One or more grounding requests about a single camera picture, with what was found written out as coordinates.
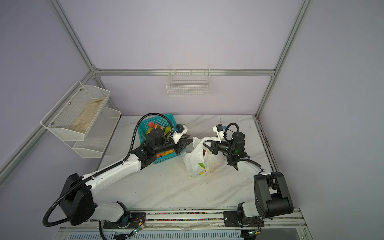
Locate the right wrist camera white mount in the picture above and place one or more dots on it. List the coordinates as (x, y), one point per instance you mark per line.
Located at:
(219, 130)

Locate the teal plastic basket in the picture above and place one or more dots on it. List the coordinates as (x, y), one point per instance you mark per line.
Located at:
(160, 123)

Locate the white wire wall basket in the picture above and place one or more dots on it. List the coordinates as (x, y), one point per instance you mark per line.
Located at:
(188, 85)

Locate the white mesh shelf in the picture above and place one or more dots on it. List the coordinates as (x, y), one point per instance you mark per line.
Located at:
(60, 118)
(99, 136)

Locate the beige cloth in shelf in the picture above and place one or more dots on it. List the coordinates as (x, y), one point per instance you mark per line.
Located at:
(83, 121)

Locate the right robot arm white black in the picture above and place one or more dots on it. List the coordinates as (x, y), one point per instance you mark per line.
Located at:
(271, 193)

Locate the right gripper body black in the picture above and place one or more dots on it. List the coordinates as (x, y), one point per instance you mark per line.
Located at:
(226, 148)

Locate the white plastic bag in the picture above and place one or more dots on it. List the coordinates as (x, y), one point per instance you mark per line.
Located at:
(197, 163)

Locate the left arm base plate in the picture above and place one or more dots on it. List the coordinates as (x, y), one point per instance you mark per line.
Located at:
(132, 220)

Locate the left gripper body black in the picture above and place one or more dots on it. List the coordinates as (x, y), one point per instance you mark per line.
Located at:
(168, 145)

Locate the aluminium frame rail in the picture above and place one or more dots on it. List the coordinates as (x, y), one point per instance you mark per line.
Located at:
(166, 72)

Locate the lower white mesh shelf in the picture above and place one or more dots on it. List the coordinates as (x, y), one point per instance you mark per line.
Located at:
(99, 136)

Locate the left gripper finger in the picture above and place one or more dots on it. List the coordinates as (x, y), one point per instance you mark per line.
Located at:
(185, 137)
(182, 144)

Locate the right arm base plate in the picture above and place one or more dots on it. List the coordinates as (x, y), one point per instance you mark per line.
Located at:
(233, 219)

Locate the yellow banana bunch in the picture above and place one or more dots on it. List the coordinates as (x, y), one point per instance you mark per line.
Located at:
(165, 153)

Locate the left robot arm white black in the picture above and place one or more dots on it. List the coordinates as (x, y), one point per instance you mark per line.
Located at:
(78, 201)

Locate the upper white mesh shelf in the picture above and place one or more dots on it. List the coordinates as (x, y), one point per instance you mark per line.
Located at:
(60, 118)

